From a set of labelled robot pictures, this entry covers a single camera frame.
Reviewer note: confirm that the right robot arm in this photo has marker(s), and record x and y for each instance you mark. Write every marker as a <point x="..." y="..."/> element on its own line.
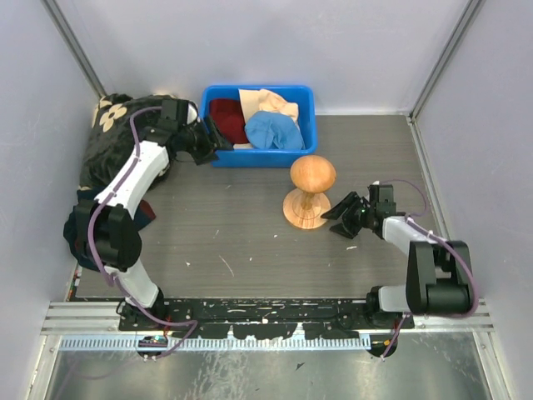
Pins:
<point x="439" y="280"/>

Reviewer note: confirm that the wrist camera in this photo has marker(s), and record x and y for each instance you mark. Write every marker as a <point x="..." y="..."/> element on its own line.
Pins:
<point x="192" y="113"/>
<point x="381" y="193"/>

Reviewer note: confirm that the dark red hat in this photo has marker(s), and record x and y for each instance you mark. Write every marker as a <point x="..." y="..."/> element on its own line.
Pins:
<point x="228" y="116"/>

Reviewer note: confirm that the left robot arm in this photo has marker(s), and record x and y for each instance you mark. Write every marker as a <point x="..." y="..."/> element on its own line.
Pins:
<point x="154" y="149"/>

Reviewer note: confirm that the light blue bucket hat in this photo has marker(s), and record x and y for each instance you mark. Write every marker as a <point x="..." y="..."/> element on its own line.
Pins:
<point x="268" y="130"/>

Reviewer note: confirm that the wooden hat stand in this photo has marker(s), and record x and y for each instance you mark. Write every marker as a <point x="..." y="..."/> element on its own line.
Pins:
<point x="312" y="176"/>

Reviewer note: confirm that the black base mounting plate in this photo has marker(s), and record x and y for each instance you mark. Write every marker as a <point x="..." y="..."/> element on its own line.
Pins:
<point x="264" y="318"/>

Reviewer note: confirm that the black floral blanket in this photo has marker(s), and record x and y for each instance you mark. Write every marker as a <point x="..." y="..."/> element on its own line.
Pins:
<point x="110" y="141"/>

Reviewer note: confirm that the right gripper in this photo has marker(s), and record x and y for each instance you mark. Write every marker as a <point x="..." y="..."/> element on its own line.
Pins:
<point x="352" y="200"/>

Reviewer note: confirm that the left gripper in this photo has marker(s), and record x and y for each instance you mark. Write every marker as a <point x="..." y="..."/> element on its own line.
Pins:
<point x="216" y="140"/>

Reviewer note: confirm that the cream white hat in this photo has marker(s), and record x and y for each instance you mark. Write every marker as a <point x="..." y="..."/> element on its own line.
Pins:
<point x="243" y="146"/>

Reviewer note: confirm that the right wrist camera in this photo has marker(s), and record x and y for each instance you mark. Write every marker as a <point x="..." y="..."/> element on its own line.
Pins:
<point x="381" y="193"/>

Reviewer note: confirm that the beige bucket hat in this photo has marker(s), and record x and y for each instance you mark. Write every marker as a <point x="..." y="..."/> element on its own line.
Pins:
<point x="253" y="101"/>

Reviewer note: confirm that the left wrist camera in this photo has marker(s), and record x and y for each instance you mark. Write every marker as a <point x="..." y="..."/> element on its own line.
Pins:
<point x="192" y="113"/>

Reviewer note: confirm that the blue plastic bin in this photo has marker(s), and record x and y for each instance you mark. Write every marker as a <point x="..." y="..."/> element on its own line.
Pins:
<point x="261" y="158"/>

